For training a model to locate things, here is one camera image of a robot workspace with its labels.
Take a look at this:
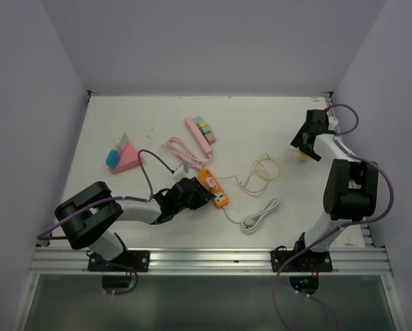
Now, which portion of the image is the orange power strip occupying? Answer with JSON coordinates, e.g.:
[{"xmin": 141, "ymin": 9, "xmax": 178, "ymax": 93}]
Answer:
[{"xmin": 198, "ymin": 168, "xmax": 229, "ymax": 209}]

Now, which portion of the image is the yellow charger plug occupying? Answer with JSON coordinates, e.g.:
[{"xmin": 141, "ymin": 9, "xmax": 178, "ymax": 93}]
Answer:
[{"xmin": 297, "ymin": 152, "xmax": 310, "ymax": 162}]

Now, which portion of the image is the long pink power strip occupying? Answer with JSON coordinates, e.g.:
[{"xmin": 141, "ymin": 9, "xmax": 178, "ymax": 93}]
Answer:
[{"xmin": 184, "ymin": 117, "xmax": 213, "ymax": 157}]

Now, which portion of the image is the pink triangular socket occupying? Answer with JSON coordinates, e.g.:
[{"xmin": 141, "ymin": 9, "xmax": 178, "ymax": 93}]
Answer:
[{"xmin": 108, "ymin": 143, "xmax": 144, "ymax": 174}]

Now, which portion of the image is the pink charger plug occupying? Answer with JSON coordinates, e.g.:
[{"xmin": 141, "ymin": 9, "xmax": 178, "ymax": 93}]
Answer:
[{"xmin": 206, "ymin": 177, "xmax": 220, "ymax": 194}]

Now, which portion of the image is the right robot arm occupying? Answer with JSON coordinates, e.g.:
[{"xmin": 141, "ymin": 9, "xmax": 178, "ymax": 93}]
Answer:
[{"xmin": 291, "ymin": 110, "xmax": 379, "ymax": 271}]

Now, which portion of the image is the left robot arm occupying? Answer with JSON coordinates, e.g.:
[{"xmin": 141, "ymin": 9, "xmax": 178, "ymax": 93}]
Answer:
[{"xmin": 55, "ymin": 178, "xmax": 215, "ymax": 271}]

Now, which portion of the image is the brown cube plug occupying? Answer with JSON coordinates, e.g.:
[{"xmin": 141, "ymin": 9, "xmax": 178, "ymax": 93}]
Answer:
[{"xmin": 204, "ymin": 133, "xmax": 215, "ymax": 145}]

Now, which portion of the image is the green cube plug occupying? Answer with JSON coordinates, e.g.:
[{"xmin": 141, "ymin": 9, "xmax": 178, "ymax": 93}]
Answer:
[{"xmin": 200, "ymin": 126, "xmax": 211, "ymax": 134}]

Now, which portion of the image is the yellow cube plug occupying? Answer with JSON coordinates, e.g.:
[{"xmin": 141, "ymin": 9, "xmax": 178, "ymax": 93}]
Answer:
[{"xmin": 197, "ymin": 121, "xmax": 208, "ymax": 128}]

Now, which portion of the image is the blue plug adapter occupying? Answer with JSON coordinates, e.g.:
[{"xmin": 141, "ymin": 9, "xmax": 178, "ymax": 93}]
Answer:
[{"xmin": 106, "ymin": 150, "xmax": 121, "ymax": 169}]

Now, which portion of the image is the white plug adapter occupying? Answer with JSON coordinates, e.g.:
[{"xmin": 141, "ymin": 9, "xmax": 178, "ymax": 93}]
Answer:
[{"xmin": 115, "ymin": 133, "xmax": 129, "ymax": 152}]

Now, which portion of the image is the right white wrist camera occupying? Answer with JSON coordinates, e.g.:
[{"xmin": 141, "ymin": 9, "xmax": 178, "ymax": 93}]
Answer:
[{"xmin": 327, "ymin": 114, "xmax": 338, "ymax": 134}]

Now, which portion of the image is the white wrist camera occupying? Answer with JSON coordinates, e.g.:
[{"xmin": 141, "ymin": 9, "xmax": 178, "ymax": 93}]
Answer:
[
  {"xmin": 327, "ymin": 114, "xmax": 338, "ymax": 134},
  {"xmin": 172, "ymin": 163, "xmax": 189, "ymax": 182}
]

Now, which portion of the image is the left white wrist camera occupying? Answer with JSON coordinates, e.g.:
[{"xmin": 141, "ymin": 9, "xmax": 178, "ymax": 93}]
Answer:
[{"xmin": 172, "ymin": 163, "xmax": 189, "ymax": 182}]

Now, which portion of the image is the pink coiled cord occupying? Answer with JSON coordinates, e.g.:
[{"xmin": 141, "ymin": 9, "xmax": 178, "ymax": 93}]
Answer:
[{"xmin": 161, "ymin": 137, "xmax": 213, "ymax": 172}]

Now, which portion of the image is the white power strip cord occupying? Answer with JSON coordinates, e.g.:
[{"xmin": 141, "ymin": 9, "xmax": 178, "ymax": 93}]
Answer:
[{"xmin": 222, "ymin": 197, "xmax": 281, "ymax": 235}]

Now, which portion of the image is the pink thin cable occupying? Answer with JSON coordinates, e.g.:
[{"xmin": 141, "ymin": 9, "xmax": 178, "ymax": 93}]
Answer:
[{"xmin": 215, "ymin": 153, "xmax": 279, "ymax": 197}]

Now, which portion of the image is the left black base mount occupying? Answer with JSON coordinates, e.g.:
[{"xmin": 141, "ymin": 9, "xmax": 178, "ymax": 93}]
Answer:
[{"xmin": 86, "ymin": 250, "xmax": 150, "ymax": 272}]

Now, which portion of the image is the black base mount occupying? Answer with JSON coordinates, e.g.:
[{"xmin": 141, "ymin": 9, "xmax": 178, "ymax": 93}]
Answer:
[
  {"xmin": 270, "ymin": 245, "xmax": 333, "ymax": 272},
  {"xmin": 86, "ymin": 250, "xmax": 150, "ymax": 272}
]

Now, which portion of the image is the right side rail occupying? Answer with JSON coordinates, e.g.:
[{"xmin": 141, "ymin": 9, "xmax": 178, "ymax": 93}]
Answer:
[{"xmin": 313, "ymin": 100, "xmax": 366, "ymax": 251}]

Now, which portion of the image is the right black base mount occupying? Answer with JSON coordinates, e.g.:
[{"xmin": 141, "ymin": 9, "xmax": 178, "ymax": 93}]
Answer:
[{"xmin": 270, "ymin": 245, "xmax": 333, "ymax": 272}]

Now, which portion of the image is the aluminium front rail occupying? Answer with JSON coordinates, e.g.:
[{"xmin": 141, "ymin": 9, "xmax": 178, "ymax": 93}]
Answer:
[{"xmin": 28, "ymin": 247, "xmax": 392, "ymax": 276}]

